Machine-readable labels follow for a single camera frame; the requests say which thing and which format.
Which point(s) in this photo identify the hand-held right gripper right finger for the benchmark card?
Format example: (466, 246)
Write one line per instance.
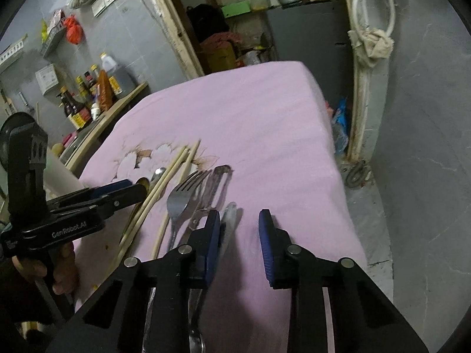
(265, 250)

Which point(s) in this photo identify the grey cabinet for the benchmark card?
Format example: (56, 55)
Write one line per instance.
(305, 44)

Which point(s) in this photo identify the small white bottle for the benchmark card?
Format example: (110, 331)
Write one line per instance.
(95, 111)

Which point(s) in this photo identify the pink floral tablecloth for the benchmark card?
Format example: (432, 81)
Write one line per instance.
(257, 125)

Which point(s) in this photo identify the large oil bottle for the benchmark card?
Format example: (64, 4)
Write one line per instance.
(117, 77)

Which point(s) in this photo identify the yellow plastic container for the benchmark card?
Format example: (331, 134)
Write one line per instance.
(220, 59)

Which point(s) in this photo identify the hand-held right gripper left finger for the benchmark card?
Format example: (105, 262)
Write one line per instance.
(211, 250)

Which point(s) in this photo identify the silver fork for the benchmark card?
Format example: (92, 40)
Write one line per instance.
(192, 161)

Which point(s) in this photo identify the golden metal spoon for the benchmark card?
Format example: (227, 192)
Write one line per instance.
(142, 182)

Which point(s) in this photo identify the black bag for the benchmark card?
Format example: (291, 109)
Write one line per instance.
(206, 22)

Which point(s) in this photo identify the knotted beige rag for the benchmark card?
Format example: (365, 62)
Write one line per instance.
(371, 46)

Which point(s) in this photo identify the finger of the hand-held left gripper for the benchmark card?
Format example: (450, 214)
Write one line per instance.
(128, 193)
(110, 188)

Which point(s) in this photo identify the silver metal spoon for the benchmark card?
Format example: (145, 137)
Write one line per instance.
(158, 173)

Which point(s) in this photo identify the white wall box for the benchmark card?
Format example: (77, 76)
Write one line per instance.
(47, 79)

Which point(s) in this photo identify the blue snack packet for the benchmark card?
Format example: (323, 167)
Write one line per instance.
(340, 117)

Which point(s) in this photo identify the stainless steel fork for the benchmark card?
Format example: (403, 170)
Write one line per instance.
(197, 216)
(178, 202)

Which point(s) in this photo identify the dark sauce bottle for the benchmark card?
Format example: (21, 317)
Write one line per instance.
(90, 82)
(75, 112)

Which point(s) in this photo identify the person's left hand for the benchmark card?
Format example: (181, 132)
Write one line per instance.
(62, 268)

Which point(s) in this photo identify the white wall socket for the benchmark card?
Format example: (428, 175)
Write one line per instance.
(106, 0)

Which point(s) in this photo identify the worn wooden door frame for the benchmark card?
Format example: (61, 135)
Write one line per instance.
(173, 25)

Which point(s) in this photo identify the wooden counter shelf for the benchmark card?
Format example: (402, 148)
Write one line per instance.
(121, 103)

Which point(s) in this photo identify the green box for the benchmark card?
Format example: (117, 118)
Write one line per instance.
(235, 9)

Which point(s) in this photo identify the clear plastic spoon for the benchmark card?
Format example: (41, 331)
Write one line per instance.
(230, 217)

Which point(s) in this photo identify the red plastic bag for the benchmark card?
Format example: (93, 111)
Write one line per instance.
(73, 29)

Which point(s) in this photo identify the metal peeler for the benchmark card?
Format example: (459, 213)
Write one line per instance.
(220, 176)

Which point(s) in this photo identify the wooden chopstick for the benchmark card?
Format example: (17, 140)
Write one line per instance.
(151, 209)
(172, 165)

